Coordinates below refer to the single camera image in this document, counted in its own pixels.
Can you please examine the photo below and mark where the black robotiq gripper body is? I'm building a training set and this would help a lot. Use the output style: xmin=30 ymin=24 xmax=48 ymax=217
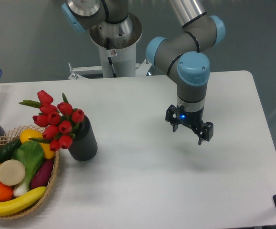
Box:
xmin=175 ymin=106 xmax=204 ymax=134

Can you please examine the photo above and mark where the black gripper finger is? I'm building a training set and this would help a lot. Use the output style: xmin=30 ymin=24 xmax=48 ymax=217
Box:
xmin=196 ymin=122 xmax=214 ymax=145
xmin=165 ymin=105 xmax=181 ymax=132

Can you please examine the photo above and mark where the red tulip bouquet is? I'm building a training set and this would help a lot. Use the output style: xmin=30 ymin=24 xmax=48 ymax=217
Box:
xmin=19 ymin=90 xmax=85 ymax=151

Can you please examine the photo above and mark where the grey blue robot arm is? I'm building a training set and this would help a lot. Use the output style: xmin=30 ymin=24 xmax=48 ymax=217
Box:
xmin=61 ymin=0 xmax=225 ymax=142

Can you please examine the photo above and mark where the dark grey ribbed vase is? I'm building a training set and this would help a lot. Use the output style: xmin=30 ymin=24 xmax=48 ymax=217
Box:
xmin=69 ymin=116 xmax=98 ymax=161

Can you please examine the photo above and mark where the yellow squash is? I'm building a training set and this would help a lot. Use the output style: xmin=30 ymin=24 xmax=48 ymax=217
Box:
xmin=20 ymin=129 xmax=56 ymax=160

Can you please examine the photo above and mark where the purple sweet potato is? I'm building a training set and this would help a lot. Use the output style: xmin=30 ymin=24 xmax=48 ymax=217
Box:
xmin=30 ymin=159 xmax=54 ymax=189

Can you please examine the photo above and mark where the green bok choy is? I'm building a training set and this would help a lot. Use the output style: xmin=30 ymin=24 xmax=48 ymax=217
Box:
xmin=12 ymin=141 xmax=44 ymax=198

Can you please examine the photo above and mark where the woven wicker basket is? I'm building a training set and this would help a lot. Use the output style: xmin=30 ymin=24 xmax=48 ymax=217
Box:
xmin=0 ymin=125 xmax=60 ymax=219

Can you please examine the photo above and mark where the beige round disc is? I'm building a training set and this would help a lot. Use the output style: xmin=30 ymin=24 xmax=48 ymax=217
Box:
xmin=0 ymin=159 xmax=25 ymax=186

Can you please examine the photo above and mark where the green cucumber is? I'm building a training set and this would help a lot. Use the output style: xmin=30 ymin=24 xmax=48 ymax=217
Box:
xmin=0 ymin=139 xmax=21 ymax=163

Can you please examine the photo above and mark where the yellow banana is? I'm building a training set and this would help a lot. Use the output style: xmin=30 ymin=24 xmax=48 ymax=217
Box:
xmin=0 ymin=187 xmax=47 ymax=217

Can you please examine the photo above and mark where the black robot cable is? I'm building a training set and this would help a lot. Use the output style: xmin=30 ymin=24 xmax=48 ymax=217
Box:
xmin=105 ymin=37 xmax=117 ymax=78

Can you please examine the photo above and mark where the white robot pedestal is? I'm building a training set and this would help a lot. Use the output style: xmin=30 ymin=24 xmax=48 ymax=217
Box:
xmin=68 ymin=12 xmax=151 ymax=80

